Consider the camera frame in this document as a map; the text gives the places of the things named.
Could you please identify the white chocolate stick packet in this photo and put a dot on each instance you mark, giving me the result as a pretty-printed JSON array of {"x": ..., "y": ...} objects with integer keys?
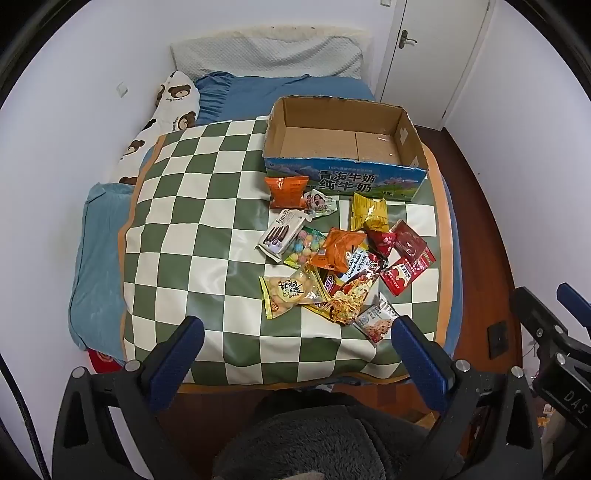
[{"x": 281, "y": 233}]

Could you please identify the white green snack packet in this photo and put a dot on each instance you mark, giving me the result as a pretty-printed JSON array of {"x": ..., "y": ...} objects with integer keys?
[{"x": 321, "y": 203}]

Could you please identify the blue ruffled pillow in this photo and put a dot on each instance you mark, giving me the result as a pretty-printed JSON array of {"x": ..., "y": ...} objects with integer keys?
[{"x": 286, "y": 94}]

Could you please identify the noodle packet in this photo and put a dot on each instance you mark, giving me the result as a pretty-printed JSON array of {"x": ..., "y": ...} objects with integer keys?
[{"x": 353, "y": 290}]

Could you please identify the cardboard box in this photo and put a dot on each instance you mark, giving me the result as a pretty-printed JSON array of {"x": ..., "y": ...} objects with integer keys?
[{"x": 337, "y": 138}]

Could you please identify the dark red brown packet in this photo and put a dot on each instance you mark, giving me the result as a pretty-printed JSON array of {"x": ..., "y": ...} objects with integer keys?
[{"x": 408, "y": 240}]

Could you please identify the light blue quilt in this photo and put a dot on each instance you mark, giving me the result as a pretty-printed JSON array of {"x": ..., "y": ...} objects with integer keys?
[{"x": 99, "y": 258}]

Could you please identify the white door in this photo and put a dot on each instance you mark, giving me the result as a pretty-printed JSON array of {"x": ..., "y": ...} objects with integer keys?
[{"x": 429, "y": 60}]

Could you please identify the green white checkered mat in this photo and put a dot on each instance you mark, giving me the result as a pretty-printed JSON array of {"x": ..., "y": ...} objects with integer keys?
[{"x": 194, "y": 221}]

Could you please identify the yellow snack packet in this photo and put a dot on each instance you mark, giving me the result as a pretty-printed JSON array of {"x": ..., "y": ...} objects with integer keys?
[{"x": 369, "y": 210}]

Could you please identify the bear print pillow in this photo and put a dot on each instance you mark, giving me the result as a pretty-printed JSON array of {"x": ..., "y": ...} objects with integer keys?
[{"x": 173, "y": 99}]

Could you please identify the red cloth item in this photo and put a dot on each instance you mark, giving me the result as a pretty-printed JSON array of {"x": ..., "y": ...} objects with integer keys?
[{"x": 104, "y": 360}]

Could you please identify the red packet with gold crown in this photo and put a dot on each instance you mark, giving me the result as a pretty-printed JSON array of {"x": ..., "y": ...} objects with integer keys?
[{"x": 408, "y": 272}]

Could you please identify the small red snack packet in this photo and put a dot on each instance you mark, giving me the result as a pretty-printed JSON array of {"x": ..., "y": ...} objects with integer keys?
[{"x": 383, "y": 241}]

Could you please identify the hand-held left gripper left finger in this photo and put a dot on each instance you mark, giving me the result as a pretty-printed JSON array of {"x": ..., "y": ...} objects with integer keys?
[{"x": 182, "y": 353}]

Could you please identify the black square floor plate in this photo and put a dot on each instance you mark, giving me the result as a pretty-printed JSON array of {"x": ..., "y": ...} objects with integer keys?
[{"x": 498, "y": 340}]

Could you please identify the blue bedsheet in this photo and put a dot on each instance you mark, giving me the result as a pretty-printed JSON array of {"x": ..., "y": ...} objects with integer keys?
[{"x": 455, "y": 258}]

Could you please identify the orange snack packet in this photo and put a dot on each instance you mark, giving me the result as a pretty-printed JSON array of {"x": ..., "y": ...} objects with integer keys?
[{"x": 287, "y": 191}]

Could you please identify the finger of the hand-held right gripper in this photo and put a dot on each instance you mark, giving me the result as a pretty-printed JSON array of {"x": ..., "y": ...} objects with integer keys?
[
  {"x": 572, "y": 297},
  {"x": 535, "y": 311}
]

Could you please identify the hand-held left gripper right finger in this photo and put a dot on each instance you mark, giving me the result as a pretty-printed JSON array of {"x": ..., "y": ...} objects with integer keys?
[{"x": 415, "y": 355}]

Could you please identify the white wall switch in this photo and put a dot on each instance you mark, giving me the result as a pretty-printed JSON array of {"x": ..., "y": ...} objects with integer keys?
[{"x": 123, "y": 90}]

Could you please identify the white quilted pillow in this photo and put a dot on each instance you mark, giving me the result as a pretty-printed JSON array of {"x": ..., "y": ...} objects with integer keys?
[{"x": 263, "y": 57}]

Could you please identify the orange chips packet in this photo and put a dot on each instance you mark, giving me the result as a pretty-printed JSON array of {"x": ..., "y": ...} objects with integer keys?
[{"x": 339, "y": 247}]

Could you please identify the colourful candy ball packet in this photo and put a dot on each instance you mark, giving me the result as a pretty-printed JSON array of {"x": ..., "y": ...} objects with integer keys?
[{"x": 302, "y": 247}]

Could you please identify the white cookie packet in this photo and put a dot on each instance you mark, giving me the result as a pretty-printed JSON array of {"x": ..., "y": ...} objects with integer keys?
[{"x": 376, "y": 321}]

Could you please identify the clear yellow biscuit packet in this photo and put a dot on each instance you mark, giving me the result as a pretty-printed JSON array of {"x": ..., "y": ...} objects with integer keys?
[{"x": 288, "y": 290}]

